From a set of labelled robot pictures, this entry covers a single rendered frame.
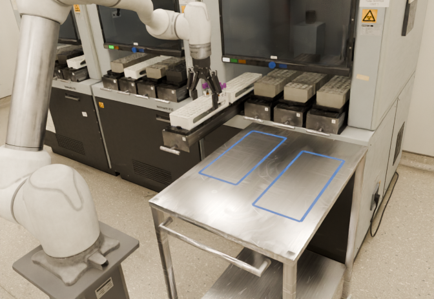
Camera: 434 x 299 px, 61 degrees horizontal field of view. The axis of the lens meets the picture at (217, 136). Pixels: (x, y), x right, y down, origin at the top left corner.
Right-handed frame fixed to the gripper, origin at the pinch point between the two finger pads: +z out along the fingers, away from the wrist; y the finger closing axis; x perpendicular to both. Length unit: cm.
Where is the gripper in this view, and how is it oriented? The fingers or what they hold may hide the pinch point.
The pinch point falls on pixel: (205, 102)
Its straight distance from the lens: 162.4
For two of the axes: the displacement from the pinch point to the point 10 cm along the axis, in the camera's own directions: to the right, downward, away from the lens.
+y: 8.2, 2.0, -5.3
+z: 0.7, 8.9, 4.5
